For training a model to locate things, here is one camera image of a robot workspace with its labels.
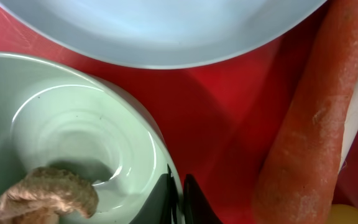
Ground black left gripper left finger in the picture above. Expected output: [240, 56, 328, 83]
[130, 166, 178, 224]

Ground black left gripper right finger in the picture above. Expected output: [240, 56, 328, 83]
[183, 174, 223, 224]

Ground orange carrot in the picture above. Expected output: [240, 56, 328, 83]
[252, 0, 358, 224]

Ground brown food lump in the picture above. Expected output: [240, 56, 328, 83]
[0, 167, 99, 224]

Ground yellow plastic cup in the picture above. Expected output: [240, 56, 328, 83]
[326, 204, 358, 224]

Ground mint green bowl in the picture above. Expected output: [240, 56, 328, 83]
[0, 52, 185, 223]

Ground red serving tray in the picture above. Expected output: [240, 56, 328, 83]
[0, 0, 358, 224]

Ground light blue plate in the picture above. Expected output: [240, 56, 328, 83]
[0, 0, 325, 69]

